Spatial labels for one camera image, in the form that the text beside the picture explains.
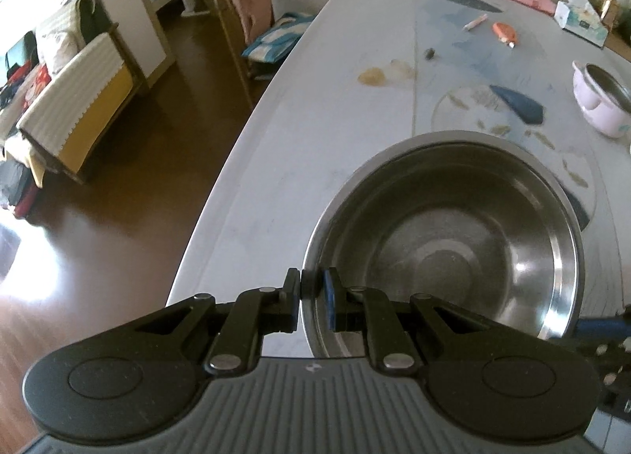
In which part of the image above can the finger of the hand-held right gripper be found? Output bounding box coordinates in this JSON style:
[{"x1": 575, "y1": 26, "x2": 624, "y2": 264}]
[{"x1": 564, "y1": 305, "x2": 631, "y2": 386}]

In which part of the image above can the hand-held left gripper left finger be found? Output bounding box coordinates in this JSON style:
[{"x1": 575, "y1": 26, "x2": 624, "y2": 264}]
[{"x1": 133, "y1": 267, "x2": 302, "y2": 376}]

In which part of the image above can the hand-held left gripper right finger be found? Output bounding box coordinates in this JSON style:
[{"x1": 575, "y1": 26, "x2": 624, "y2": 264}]
[{"x1": 321, "y1": 267, "x2": 498, "y2": 376}]

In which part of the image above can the stainless steel bowl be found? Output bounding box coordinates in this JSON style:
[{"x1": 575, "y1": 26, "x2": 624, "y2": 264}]
[{"x1": 301, "y1": 131, "x2": 587, "y2": 359}]

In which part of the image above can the pink pot with steel liner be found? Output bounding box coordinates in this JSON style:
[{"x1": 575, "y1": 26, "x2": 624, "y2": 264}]
[{"x1": 572, "y1": 60, "x2": 631, "y2": 140}]

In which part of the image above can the blue patterned seat cushion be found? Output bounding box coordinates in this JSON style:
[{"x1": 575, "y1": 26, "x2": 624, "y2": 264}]
[{"x1": 241, "y1": 12, "x2": 316, "y2": 65}]

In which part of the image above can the wooden chair with towel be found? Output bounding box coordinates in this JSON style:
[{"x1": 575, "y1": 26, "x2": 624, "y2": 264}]
[{"x1": 210, "y1": 0, "x2": 277, "y2": 110}]

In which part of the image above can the dark clothes pile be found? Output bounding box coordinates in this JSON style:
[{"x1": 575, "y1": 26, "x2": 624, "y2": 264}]
[{"x1": 0, "y1": 158, "x2": 47, "y2": 218}]

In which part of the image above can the tissue box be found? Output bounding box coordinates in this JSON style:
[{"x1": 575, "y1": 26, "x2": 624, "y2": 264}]
[{"x1": 553, "y1": 0, "x2": 609, "y2": 48}]

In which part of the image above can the sofa with cream cover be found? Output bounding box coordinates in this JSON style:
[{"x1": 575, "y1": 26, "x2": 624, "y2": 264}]
[{"x1": 0, "y1": 0, "x2": 145, "y2": 186}]

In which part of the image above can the small orange tool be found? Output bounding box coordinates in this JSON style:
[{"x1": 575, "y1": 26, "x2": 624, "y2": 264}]
[{"x1": 492, "y1": 22, "x2": 518, "y2": 49}]

